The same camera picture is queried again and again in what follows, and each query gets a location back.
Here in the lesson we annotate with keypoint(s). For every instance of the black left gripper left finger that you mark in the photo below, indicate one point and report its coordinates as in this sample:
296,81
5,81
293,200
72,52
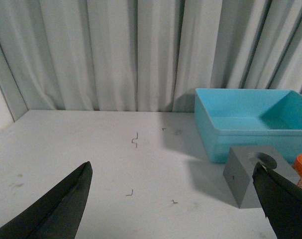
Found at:
58,213

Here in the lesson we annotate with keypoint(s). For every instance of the gray block with round hole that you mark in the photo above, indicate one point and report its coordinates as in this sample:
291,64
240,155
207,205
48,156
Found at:
240,166

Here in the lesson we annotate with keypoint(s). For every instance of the white pleated curtain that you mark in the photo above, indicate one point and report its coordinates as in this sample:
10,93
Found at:
143,55

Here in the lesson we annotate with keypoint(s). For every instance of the blue plastic box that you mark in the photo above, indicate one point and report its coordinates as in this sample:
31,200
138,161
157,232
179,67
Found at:
227,117

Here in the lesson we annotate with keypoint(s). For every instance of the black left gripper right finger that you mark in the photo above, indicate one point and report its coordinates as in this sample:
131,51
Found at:
281,201

